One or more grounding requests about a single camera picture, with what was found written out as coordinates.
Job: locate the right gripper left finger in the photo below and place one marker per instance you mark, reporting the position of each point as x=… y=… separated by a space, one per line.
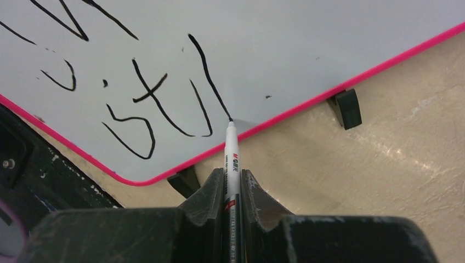
x=190 y=232

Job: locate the red framed whiteboard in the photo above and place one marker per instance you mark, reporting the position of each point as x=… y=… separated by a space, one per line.
x=143 y=89

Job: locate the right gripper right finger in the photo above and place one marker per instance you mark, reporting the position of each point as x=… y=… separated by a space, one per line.
x=274 y=234

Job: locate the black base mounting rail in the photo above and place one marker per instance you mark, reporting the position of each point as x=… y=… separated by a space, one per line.
x=36 y=179

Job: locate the black white marker pen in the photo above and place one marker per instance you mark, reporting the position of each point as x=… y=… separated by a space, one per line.
x=232 y=236

